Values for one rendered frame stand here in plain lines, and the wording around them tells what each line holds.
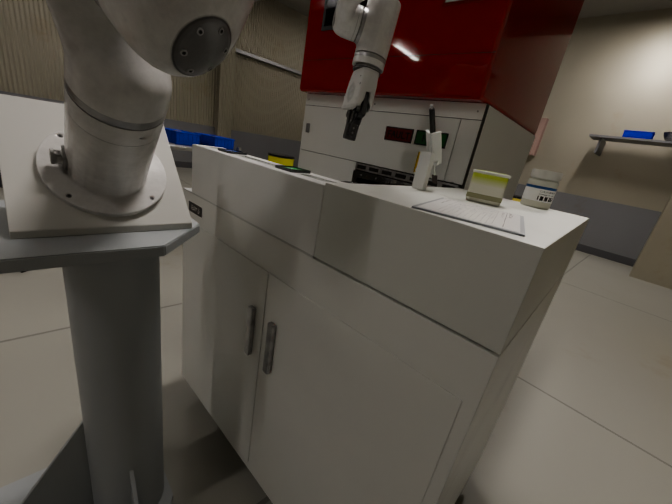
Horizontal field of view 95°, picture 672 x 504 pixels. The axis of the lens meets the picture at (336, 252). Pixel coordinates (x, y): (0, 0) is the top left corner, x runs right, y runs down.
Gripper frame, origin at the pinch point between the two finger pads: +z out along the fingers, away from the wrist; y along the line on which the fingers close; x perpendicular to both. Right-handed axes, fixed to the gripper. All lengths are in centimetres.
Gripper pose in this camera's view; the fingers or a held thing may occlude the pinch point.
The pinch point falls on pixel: (350, 132)
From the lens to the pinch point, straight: 90.5
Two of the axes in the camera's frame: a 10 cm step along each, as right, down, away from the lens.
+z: -2.6, 9.3, 2.6
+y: 3.4, 3.4, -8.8
